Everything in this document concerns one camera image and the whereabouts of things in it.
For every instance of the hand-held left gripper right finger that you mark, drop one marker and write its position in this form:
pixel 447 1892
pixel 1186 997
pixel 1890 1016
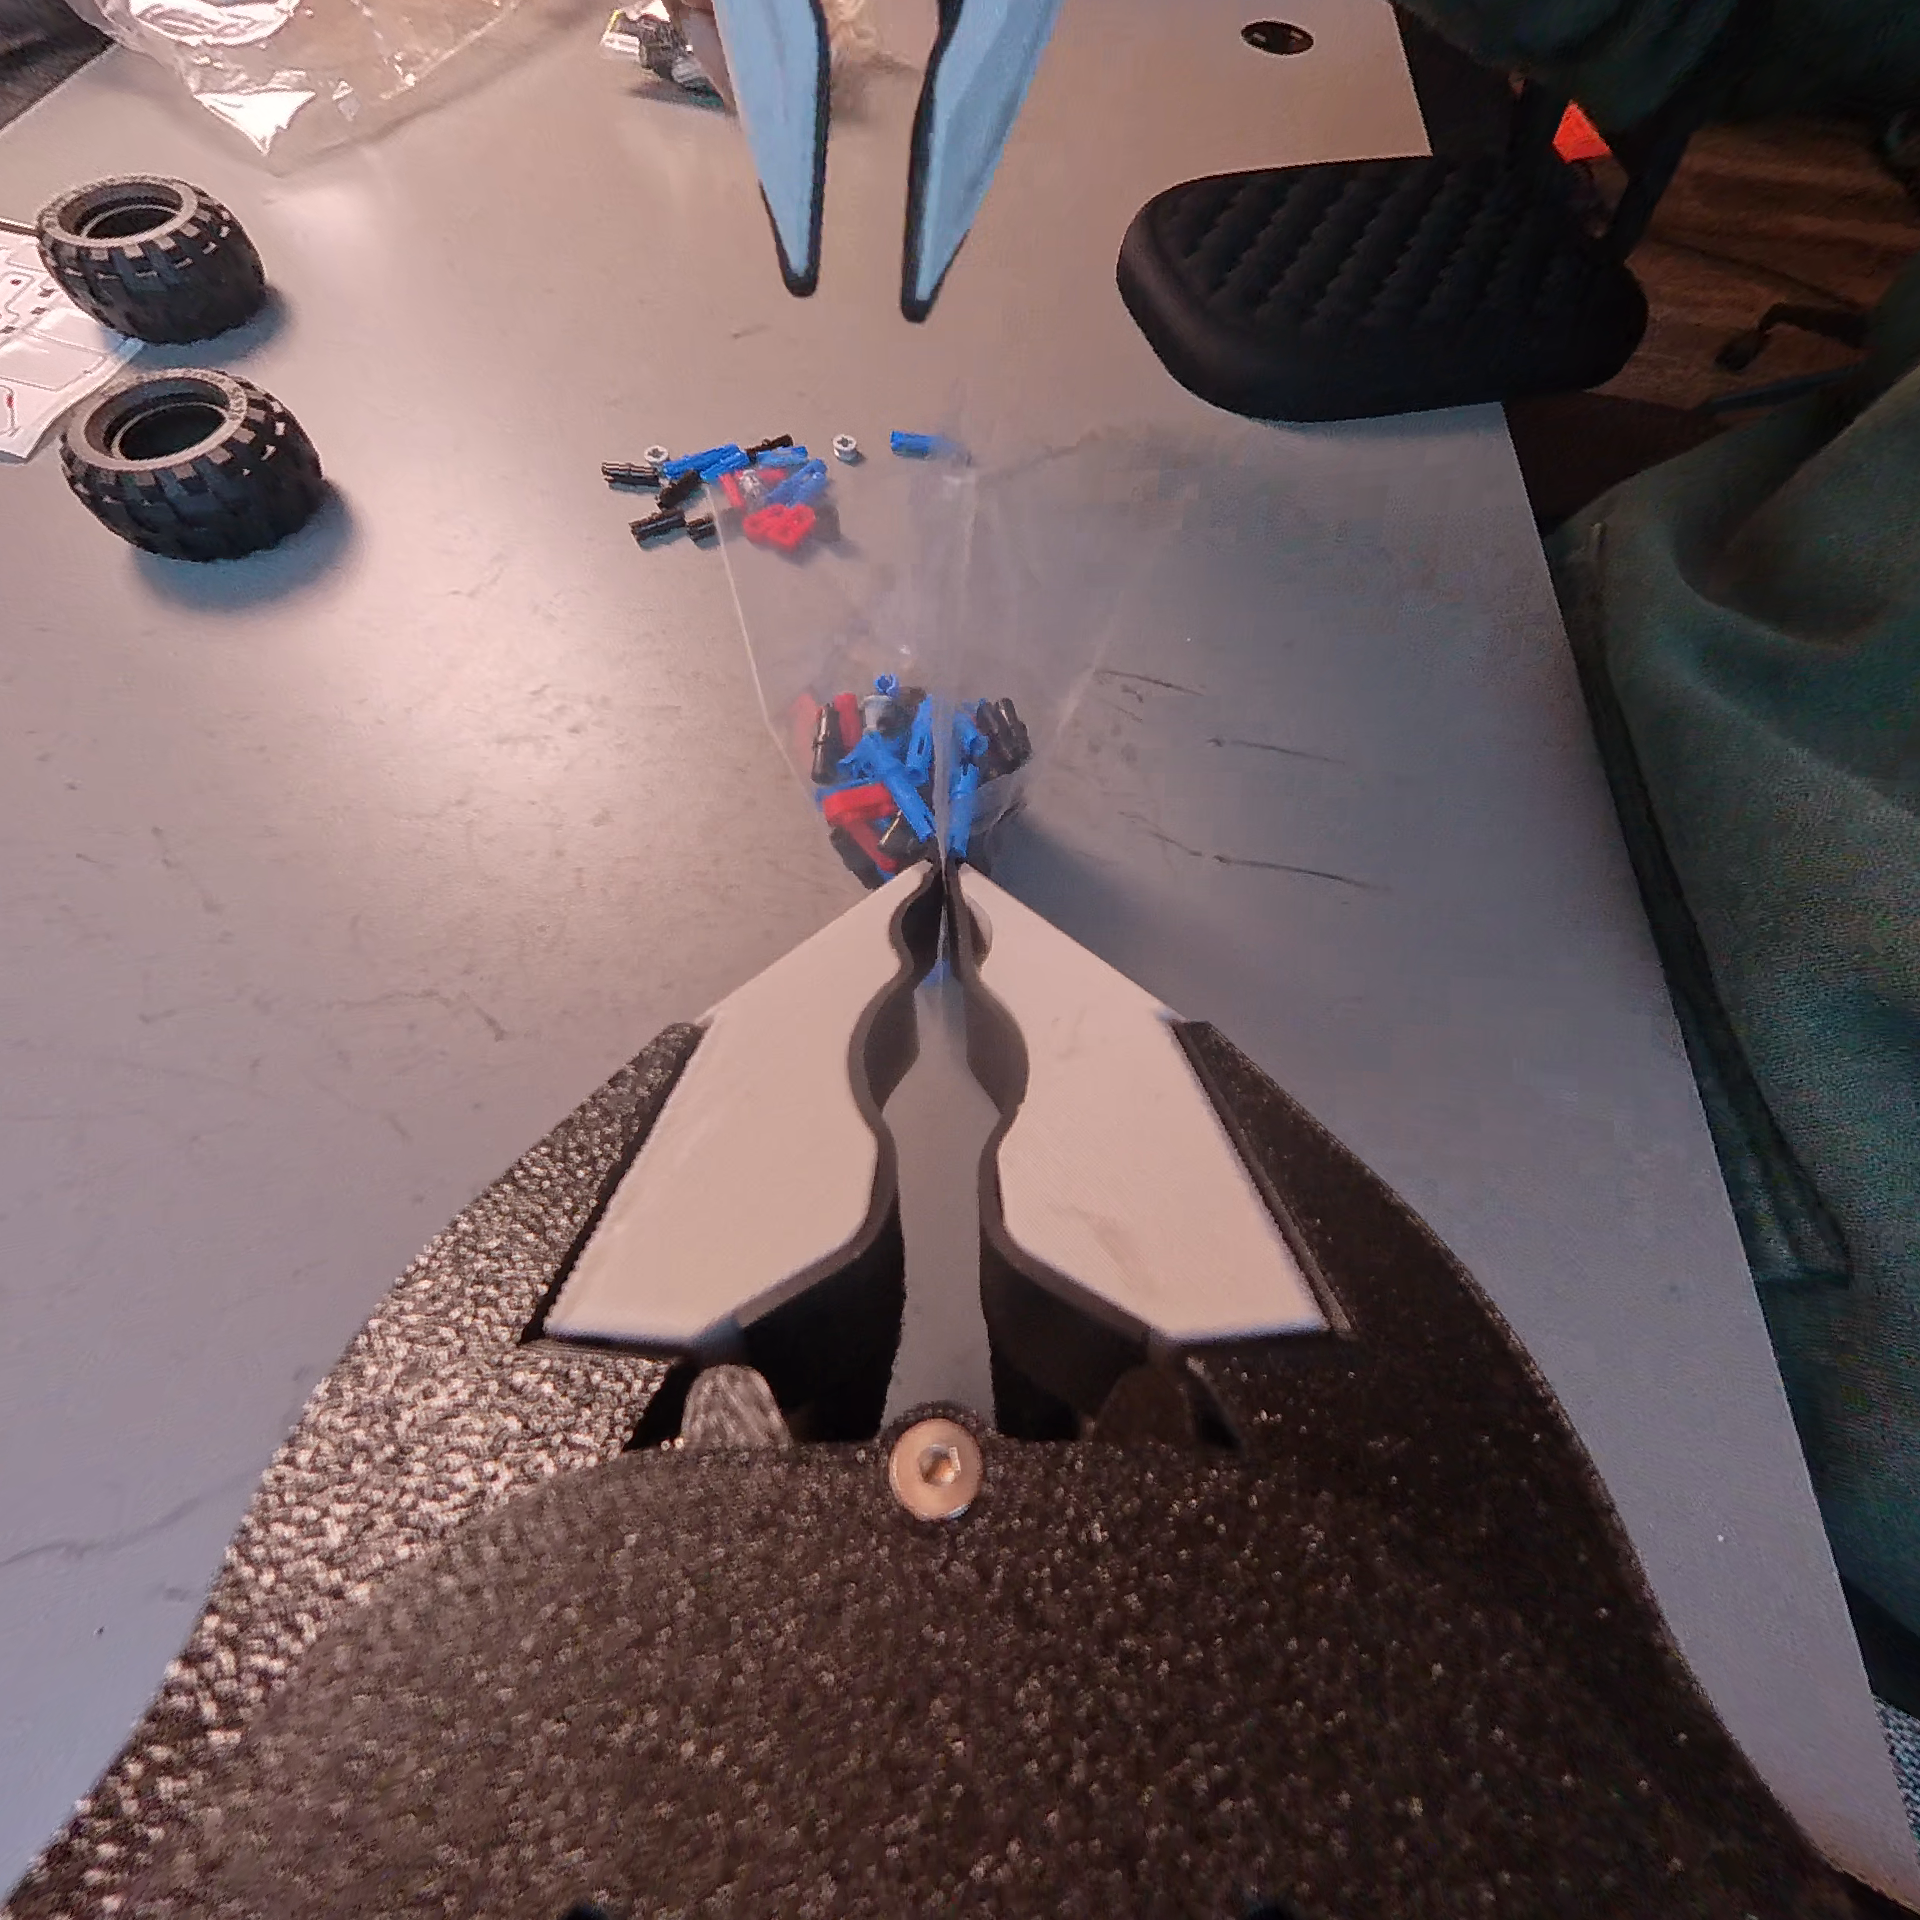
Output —
pixel 1155 1172

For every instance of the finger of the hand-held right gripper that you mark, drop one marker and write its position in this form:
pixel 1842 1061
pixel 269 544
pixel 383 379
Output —
pixel 776 105
pixel 977 123

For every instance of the person's right forearm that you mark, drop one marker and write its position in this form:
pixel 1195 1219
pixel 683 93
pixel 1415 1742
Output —
pixel 1681 47

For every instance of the clear plastic bag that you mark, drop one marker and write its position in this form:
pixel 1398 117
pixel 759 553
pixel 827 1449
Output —
pixel 1051 573
pixel 333 56

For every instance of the red bar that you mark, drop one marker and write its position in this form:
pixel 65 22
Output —
pixel 1579 127

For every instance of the person's blue jeans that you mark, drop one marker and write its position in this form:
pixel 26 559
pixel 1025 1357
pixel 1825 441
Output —
pixel 1901 1772

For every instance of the white sticker sheet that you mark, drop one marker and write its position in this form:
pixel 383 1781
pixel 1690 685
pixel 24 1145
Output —
pixel 30 345

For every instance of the black toy tyre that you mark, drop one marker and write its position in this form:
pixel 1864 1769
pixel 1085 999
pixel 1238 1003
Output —
pixel 121 505
pixel 91 270

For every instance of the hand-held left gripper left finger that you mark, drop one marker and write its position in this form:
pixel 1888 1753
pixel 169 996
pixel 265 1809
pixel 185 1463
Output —
pixel 736 1172

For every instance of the crumpled clear plastic bag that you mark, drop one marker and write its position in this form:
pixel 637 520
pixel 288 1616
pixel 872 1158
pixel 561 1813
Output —
pixel 333 56

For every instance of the large pile of toy pins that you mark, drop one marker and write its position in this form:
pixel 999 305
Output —
pixel 751 481

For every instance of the black padded armrest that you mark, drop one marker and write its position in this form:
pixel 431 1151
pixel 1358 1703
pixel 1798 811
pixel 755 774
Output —
pixel 1382 287

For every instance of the small bag of coloured parts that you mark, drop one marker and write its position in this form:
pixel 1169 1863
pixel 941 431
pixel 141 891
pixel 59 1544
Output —
pixel 661 38

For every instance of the small cluster of toy pins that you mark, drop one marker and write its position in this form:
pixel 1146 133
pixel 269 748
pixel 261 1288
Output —
pixel 914 775

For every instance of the grey desk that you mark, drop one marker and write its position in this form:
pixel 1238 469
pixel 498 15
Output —
pixel 362 902

